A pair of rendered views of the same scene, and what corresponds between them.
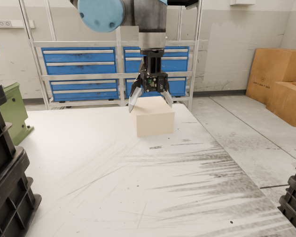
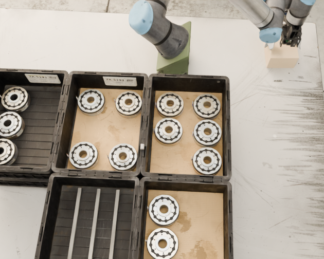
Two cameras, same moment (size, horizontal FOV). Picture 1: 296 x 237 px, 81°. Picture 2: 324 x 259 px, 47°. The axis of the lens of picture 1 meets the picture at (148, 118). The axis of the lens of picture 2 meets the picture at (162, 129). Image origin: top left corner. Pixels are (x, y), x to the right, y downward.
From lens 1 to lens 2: 1.25 m
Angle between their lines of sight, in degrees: 41
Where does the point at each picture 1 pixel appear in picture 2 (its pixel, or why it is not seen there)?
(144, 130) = (272, 65)
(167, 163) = (282, 95)
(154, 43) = (298, 23)
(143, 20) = (293, 10)
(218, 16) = not seen: outside the picture
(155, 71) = (292, 37)
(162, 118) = (288, 60)
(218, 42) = not seen: outside the picture
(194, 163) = (298, 98)
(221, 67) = not seen: outside the picture
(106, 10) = (273, 39)
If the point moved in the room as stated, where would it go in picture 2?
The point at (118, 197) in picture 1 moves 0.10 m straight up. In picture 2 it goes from (255, 111) to (260, 99)
